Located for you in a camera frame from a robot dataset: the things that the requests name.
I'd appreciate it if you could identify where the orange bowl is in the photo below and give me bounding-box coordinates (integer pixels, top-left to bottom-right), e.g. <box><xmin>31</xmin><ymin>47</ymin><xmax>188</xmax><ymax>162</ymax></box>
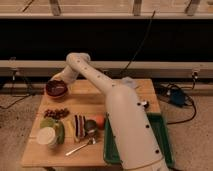
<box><xmin>45</xmin><ymin>80</ymin><xmax>69</xmax><ymax>100</ymax></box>

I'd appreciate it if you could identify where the dark purple bowl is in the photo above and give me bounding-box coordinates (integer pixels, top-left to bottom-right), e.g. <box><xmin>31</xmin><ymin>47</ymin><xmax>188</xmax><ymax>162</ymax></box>
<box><xmin>45</xmin><ymin>79</ymin><xmax>69</xmax><ymax>96</ymax></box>

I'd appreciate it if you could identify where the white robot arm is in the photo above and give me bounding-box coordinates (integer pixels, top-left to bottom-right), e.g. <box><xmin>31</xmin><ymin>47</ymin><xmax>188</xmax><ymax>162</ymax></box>
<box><xmin>52</xmin><ymin>53</ymin><xmax>169</xmax><ymax>171</ymax></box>

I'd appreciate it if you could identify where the green plastic tray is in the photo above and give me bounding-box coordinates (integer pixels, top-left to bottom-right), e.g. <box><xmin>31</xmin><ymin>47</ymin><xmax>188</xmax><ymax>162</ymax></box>
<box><xmin>103</xmin><ymin>113</ymin><xmax>175</xmax><ymax>167</ymax></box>

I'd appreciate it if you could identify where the grey folded cloth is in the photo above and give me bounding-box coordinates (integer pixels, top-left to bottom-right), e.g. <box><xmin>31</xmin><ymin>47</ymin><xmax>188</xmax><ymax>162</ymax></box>
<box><xmin>121</xmin><ymin>77</ymin><xmax>138</xmax><ymax>89</ymax></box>

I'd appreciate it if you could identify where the orange fruit toy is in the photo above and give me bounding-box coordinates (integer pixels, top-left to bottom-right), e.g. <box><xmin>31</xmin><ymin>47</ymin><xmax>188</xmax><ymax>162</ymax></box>
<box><xmin>92</xmin><ymin>115</ymin><xmax>105</xmax><ymax>130</ymax></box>

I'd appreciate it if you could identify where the yellow banana toy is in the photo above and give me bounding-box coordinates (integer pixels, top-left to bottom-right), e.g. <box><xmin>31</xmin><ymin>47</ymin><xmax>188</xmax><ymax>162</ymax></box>
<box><xmin>66</xmin><ymin>120</ymin><xmax>74</xmax><ymax>137</ymax></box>

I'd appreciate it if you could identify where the bunch of dark grapes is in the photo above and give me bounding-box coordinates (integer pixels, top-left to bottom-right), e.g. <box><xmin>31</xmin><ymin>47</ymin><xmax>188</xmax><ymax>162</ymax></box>
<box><xmin>44</xmin><ymin>108</ymin><xmax>69</xmax><ymax>120</ymax></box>

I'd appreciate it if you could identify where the metal spoon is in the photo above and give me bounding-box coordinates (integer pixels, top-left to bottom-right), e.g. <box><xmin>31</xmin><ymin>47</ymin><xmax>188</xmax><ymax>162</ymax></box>
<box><xmin>65</xmin><ymin>138</ymin><xmax>97</xmax><ymax>156</ymax></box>

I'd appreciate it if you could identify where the wooden table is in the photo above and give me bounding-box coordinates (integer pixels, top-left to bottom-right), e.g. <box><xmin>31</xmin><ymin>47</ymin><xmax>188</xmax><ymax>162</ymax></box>
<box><xmin>22</xmin><ymin>79</ymin><xmax>159</xmax><ymax>167</ymax></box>

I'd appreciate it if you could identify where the green cucumber toy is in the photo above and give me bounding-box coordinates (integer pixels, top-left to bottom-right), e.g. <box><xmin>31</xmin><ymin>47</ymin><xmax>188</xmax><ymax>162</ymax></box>
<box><xmin>56</xmin><ymin>121</ymin><xmax>65</xmax><ymax>144</ymax></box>

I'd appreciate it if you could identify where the blue power adapter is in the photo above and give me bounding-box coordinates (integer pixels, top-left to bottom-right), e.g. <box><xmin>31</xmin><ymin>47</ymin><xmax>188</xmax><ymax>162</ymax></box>
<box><xmin>169</xmin><ymin>89</ymin><xmax>186</xmax><ymax>107</ymax></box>

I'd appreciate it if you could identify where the green pear toy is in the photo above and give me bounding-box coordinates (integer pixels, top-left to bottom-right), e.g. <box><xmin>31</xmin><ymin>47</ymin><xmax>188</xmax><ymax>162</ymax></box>
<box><xmin>40</xmin><ymin>117</ymin><xmax>55</xmax><ymax>128</ymax></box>

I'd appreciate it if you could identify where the white lidded cup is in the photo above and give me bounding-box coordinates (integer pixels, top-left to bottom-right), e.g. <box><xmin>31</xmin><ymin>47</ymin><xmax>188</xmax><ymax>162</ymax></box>
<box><xmin>36</xmin><ymin>127</ymin><xmax>57</xmax><ymax>148</ymax></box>

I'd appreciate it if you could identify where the white handled brush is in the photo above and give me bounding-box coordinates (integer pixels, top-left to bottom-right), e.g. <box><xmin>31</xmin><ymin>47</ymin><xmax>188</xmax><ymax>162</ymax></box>
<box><xmin>140</xmin><ymin>101</ymin><xmax>149</xmax><ymax>109</ymax></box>

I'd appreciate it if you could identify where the black floor cable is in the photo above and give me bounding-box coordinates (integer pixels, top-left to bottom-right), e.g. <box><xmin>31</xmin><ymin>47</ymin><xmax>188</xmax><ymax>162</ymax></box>
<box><xmin>156</xmin><ymin>83</ymin><xmax>198</xmax><ymax>126</ymax></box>

